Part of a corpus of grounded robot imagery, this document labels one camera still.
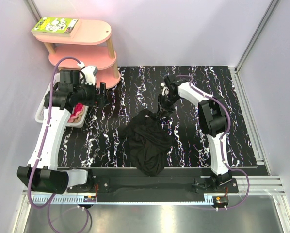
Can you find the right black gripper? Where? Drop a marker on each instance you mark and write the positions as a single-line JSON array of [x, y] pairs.
[[161, 106]]

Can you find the magenta t shirt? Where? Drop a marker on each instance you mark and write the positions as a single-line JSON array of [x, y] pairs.
[[78, 109]]

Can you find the black printed t shirt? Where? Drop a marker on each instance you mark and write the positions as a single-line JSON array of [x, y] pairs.
[[148, 143]]

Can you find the green cover book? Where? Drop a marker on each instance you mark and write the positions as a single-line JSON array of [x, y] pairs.
[[56, 26]]

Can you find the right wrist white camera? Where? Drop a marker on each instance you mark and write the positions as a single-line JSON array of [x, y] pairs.
[[164, 89]]

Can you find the black marbled table mat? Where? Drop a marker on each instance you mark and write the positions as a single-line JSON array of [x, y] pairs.
[[99, 143]]

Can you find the beige t shirt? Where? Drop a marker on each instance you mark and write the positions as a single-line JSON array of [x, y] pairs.
[[79, 120]]

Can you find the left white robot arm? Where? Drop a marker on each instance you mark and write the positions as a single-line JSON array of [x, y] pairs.
[[73, 87]]

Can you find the pink three tier shelf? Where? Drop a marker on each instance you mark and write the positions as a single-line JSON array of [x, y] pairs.
[[92, 45]]

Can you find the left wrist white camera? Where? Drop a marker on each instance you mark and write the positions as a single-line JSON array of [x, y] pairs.
[[89, 75]]

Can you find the white slotted cable duct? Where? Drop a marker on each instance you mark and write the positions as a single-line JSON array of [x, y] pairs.
[[65, 199]]

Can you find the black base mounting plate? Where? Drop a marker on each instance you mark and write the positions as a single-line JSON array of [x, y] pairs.
[[172, 185]]

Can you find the wrist white camera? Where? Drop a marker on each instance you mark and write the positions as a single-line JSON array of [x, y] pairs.
[[164, 89], [89, 75]]

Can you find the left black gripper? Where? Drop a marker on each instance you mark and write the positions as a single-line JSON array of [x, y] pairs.
[[97, 100]]

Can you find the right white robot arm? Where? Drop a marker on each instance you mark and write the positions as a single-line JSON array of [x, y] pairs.
[[214, 122]]

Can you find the pink t shirt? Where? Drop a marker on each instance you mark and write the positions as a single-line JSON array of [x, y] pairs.
[[75, 115]]

